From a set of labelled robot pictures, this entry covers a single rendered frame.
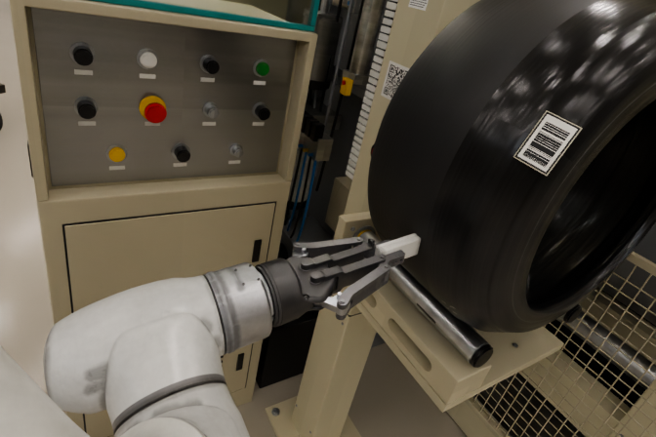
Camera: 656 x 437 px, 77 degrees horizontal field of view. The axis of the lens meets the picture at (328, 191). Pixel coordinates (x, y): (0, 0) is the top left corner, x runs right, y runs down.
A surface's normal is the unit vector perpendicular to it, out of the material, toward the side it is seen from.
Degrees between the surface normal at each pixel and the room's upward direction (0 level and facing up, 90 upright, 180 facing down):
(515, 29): 43
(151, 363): 26
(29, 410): 55
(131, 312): 16
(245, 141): 90
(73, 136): 90
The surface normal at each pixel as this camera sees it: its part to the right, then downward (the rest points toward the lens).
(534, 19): -0.35, -0.64
